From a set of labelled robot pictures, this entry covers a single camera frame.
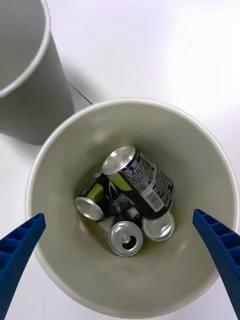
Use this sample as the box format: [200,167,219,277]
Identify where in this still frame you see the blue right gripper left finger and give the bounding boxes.
[0,212,47,320]

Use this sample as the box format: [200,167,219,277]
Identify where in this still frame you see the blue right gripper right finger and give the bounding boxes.
[191,208,240,320]

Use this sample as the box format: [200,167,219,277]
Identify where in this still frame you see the dark can silver base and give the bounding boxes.
[141,211,176,241]

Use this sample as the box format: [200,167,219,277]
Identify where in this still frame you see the black and green can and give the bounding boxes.
[74,172,118,221]

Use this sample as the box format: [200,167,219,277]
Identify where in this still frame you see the black can white print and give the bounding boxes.
[101,144,175,221]

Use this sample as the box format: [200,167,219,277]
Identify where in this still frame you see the grey plastic bin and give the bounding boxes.
[0,0,76,146]

